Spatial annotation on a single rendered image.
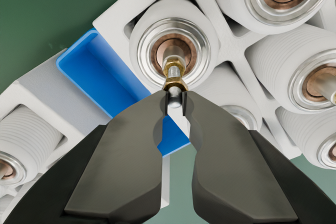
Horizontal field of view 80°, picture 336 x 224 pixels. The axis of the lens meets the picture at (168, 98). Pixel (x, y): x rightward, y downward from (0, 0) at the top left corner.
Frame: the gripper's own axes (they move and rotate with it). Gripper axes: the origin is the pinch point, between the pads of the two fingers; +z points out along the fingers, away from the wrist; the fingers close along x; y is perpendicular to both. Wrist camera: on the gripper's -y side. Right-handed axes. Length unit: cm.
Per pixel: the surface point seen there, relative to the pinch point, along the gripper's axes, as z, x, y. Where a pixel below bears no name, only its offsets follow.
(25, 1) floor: 34.4, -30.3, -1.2
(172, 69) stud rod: 4.6, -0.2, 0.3
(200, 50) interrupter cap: 9.0, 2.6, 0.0
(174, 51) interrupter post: 7.5, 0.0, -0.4
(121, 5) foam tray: 16.4, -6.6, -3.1
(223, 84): 12.6, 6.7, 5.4
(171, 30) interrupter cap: 9.0, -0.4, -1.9
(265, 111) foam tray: 16.4, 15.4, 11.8
